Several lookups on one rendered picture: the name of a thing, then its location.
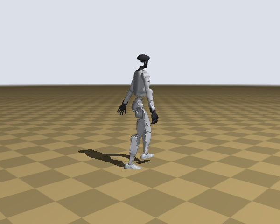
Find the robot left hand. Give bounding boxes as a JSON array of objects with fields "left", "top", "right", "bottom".
[{"left": 117, "top": 100, "right": 128, "bottom": 115}]

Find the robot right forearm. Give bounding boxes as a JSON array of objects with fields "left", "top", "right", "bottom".
[{"left": 147, "top": 89, "right": 155, "bottom": 111}]

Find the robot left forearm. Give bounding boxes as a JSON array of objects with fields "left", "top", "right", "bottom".
[{"left": 123, "top": 88, "right": 133, "bottom": 104}]

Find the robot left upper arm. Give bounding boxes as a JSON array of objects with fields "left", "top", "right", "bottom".
[{"left": 130, "top": 78, "right": 134, "bottom": 92}]

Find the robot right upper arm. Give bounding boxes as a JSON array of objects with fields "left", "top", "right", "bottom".
[{"left": 141, "top": 72, "right": 153, "bottom": 94}]

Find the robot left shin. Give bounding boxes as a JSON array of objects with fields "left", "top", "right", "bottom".
[{"left": 142, "top": 132, "right": 151, "bottom": 155}]

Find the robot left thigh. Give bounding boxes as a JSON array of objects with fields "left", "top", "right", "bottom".
[{"left": 142, "top": 108, "right": 151, "bottom": 133}]

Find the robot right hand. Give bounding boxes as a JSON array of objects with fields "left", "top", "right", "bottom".
[{"left": 150, "top": 108, "right": 159, "bottom": 124}]

